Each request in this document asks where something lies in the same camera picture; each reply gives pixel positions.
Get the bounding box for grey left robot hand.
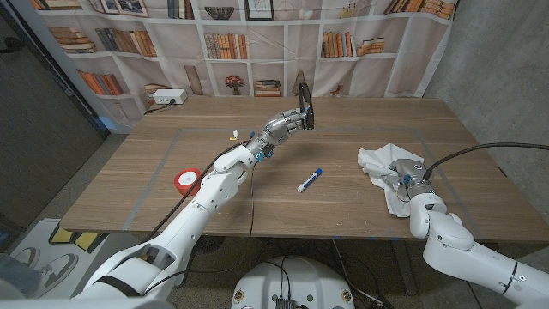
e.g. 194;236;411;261
247;107;314;159

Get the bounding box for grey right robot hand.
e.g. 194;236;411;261
383;158;434;199

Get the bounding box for white cleaning cloth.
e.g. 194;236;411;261
358;142;425;218

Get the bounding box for black sunglasses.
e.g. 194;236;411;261
299;81;316;130

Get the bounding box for blue and white marker pen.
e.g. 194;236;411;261
297;167;323;193

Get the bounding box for red ribbon reel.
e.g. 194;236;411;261
173;167;202;197

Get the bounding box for printed bookshelf backdrop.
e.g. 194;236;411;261
27;0;458;130

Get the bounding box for white power strip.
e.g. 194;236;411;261
152;88;189;106

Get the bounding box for black round grille under table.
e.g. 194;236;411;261
197;235;226;254

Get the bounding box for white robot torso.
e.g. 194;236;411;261
231;256;356;309

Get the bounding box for white floor mat with prints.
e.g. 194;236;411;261
8;218;130;297

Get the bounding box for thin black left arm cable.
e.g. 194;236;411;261
143;164;256;297

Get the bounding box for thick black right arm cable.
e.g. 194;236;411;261
422;142;549;181

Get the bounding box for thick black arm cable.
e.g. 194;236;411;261
143;141;252;244
422;142;549;181

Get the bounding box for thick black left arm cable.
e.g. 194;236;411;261
143;141;252;244

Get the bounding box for black power strip cable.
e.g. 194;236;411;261
143;99;177;116

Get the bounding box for black torso cable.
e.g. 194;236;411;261
261;256;293;300

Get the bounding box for black door handle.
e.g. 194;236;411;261
0;36;26;55

